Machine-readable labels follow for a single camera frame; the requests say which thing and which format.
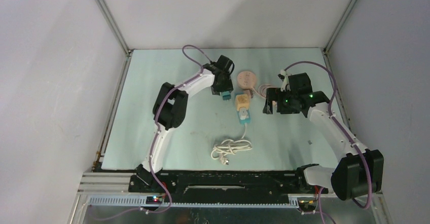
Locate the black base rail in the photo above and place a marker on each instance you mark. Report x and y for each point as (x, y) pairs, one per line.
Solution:
(225, 186)

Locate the teal power strip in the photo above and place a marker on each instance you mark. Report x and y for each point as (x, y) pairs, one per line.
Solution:
(244, 116)

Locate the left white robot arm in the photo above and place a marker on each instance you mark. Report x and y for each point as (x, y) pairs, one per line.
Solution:
(171, 106)

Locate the beige cube adapter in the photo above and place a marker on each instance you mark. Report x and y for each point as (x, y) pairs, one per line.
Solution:
(242, 101)

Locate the grey cable duct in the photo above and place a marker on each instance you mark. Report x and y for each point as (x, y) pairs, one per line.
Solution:
(152, 201)

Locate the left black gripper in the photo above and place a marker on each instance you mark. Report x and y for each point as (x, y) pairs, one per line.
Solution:
(226, 87)

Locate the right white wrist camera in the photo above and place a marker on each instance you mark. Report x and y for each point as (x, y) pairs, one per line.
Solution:
(285, 81)

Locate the pink round power strip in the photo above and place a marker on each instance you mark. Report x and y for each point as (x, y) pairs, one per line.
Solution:
(246, 80)

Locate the pink brown plug adapter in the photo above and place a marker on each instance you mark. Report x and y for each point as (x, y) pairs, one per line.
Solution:
(249, 93)

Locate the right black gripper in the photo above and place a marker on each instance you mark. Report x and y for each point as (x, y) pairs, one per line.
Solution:
(271, 95)

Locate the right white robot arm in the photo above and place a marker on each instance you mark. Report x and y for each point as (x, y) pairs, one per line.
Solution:
(359, 170)

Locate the teal plug adapter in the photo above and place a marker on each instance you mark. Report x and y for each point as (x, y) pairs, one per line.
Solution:
(226, 95)

